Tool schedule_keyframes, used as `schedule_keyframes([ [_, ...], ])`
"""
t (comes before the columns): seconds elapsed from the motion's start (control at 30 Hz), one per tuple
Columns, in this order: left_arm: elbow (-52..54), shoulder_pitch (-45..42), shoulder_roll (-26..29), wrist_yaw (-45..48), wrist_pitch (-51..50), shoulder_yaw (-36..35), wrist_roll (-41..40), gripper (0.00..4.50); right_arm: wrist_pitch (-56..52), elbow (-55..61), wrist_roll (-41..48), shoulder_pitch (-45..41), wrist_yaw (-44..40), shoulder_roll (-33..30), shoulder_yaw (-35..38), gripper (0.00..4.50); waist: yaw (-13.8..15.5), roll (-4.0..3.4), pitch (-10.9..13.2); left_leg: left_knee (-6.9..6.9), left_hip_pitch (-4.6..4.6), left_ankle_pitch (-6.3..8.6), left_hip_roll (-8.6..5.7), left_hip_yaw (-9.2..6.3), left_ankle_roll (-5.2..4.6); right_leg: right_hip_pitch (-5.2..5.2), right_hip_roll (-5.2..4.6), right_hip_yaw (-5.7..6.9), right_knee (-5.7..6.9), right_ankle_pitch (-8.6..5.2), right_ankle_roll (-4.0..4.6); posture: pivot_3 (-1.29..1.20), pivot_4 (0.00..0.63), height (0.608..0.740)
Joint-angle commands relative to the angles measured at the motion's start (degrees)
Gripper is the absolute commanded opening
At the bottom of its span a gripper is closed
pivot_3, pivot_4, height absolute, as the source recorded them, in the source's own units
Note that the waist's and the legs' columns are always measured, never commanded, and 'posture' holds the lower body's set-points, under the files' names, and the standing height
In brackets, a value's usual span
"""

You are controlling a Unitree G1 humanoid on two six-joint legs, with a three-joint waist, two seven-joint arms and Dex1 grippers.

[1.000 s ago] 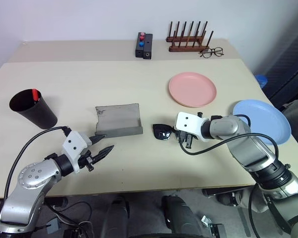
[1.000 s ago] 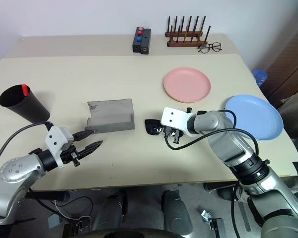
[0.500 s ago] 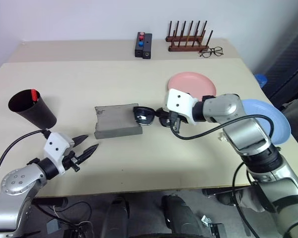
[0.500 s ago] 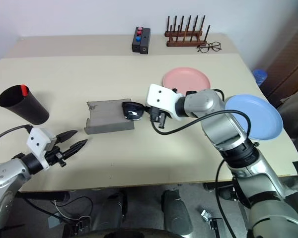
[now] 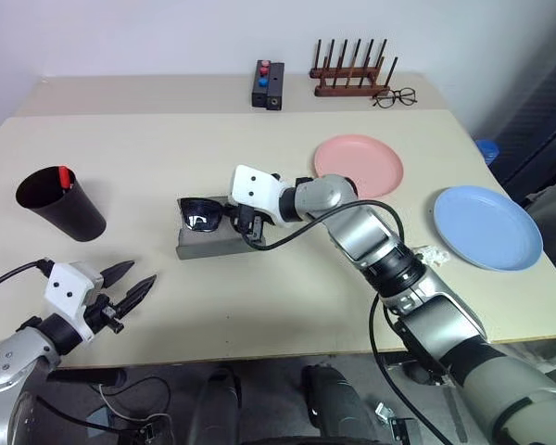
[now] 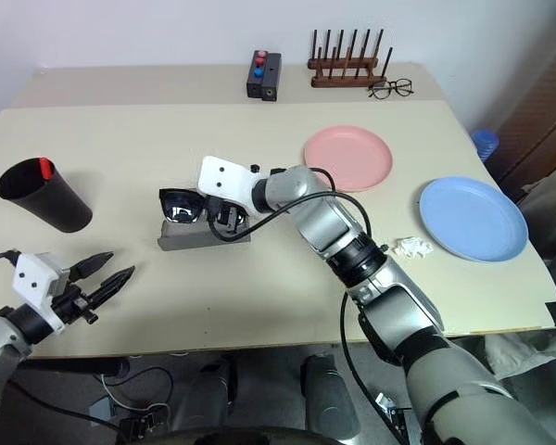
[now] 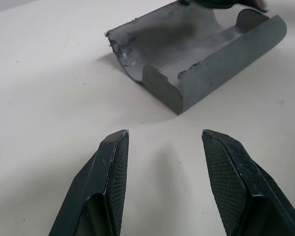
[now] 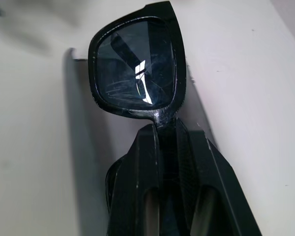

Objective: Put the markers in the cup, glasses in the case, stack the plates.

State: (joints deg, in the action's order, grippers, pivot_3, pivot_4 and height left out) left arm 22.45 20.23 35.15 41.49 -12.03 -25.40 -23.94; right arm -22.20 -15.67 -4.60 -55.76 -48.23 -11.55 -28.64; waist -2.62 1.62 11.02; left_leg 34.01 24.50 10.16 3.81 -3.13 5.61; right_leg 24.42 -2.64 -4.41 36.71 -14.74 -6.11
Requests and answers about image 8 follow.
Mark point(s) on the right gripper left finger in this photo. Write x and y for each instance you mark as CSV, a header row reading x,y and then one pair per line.
x,y
135,184

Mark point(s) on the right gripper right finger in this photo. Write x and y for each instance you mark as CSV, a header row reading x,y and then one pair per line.
x,y
211,191

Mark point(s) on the black sunglasses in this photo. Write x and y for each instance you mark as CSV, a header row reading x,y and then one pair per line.
x,y
132,61

